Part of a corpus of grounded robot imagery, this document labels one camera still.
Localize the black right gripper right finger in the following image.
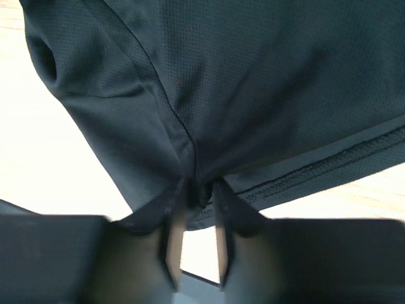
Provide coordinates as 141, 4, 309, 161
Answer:
213, 180, 404, 303

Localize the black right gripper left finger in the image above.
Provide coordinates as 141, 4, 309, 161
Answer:
1, 178, 188, 303

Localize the black t shirt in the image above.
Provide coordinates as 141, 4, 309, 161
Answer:
21, 1, 404, 230

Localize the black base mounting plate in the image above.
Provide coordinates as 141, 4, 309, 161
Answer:
172, 270, 225, 304

